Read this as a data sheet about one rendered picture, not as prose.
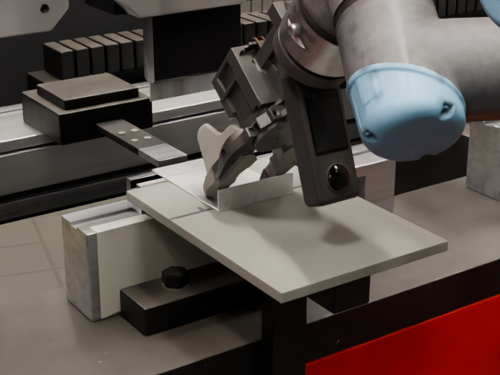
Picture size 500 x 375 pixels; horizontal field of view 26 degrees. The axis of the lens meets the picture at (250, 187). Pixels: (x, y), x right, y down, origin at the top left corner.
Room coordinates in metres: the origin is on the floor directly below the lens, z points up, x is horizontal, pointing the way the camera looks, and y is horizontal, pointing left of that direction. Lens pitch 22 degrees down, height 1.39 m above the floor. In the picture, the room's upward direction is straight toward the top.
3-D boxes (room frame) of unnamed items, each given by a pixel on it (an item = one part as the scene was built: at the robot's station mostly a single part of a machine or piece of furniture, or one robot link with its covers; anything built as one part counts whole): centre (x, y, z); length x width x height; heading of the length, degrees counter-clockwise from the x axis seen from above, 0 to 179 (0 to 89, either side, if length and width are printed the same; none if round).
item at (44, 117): (1.17, 0.15, 1.01); 0.26 x 0.12 x 0.05; 34
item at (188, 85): (1.05, 0.06, 1.13); 0.10 x 0.02 x 0.10; 124
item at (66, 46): (1.50, 0.11, 1.02); 0.37 x 0.06 x 0.04; 124
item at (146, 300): (1.02, -0.01, 0.89); 0.30 x 0.05 x 0.03; 124
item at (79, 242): (1.08, 0.01, 0.92); 0.39 x 0.06 x 0.10; 124
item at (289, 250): (0.93, -0.03, 1.00); 0.26 x 0.18 x 0.01; 34
